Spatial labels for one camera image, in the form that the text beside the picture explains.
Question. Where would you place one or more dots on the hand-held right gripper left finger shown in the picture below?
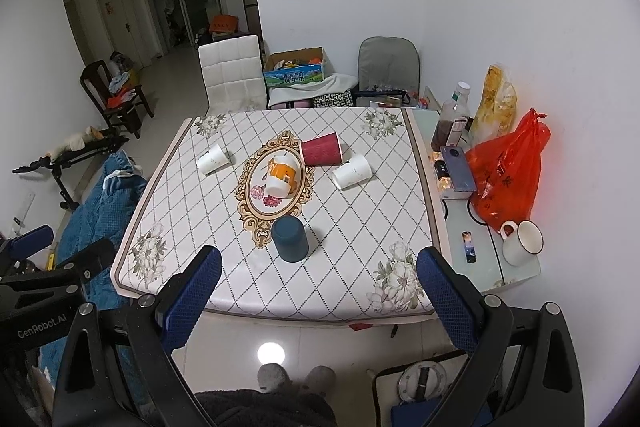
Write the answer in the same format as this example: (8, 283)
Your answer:
(192, 297)

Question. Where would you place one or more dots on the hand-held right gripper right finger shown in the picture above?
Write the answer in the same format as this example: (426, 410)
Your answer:
(447, 302)

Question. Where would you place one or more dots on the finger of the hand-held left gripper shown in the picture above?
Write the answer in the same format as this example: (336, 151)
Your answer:
(30, 241)
(92, 254)

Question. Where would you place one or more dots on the teal cup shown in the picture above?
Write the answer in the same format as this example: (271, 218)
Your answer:
(290, 239)

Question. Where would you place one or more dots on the white paper cup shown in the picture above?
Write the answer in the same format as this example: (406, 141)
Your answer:
(351, 172)
(215, 159)

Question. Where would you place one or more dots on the orange and white cup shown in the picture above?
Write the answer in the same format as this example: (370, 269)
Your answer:
(282, 174)

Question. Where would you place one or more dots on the red paper cup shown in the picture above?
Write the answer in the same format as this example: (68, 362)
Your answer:
(322, 150)

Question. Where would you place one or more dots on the blue quilted blanket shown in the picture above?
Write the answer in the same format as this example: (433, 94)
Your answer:
(95, 207)

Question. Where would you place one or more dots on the small dark lighter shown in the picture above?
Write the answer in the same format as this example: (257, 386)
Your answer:
(468, 247)

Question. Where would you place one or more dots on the white glass side table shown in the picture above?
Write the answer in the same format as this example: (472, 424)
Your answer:
(482, 247)

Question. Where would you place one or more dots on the white round device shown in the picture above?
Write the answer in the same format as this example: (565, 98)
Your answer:
(410, 382)

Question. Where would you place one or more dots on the white enamel mug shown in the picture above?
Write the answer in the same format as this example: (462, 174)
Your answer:
(522, 244)

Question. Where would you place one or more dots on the black folding stand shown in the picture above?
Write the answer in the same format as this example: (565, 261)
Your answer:
(85, 152)

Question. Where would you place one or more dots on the stuffed toy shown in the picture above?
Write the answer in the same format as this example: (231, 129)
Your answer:
(70, 143)

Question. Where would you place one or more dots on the grey slipper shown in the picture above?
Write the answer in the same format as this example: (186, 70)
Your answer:
(274, 378)
(320, 379)

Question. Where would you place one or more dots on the white floral diamond tablecloth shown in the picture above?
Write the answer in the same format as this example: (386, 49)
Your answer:
(350, 237)

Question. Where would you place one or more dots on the grey smartphone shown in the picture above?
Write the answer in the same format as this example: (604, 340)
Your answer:
(459, 169)

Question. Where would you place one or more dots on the person's dark clothing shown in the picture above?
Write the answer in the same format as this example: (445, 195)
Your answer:
(265, 409)

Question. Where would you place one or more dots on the red plastic bag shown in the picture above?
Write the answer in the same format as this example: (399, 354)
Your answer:
(507, 177)

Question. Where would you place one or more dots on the pile of clothes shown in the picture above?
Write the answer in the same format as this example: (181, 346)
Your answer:
(122, 87)

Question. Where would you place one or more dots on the dark wooden chair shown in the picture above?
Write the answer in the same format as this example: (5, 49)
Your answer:
(92, 82)

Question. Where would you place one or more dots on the clear bottle with dark liquid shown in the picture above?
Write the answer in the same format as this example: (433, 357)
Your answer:
(447, 127)

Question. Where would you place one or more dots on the yellow plastic bag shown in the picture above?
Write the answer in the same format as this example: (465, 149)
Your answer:
(495, 107)

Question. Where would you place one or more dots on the white padded chair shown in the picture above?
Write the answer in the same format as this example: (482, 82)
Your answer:
(232, 72)

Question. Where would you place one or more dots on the patterned black and white bag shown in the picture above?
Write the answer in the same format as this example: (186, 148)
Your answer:
(332, 99)

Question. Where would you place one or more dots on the beige door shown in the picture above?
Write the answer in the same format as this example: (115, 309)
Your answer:
(120, 22)

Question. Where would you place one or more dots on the cardboard box with blue print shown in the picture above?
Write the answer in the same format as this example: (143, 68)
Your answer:
(295, 76)

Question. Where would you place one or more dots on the white cloth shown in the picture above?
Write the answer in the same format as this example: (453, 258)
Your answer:
(335, 84)

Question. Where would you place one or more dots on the grey cushioned chair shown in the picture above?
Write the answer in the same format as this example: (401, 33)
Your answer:
(387, 62)

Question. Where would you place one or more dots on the orange box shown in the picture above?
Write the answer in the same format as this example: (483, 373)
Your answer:
(223, 24)

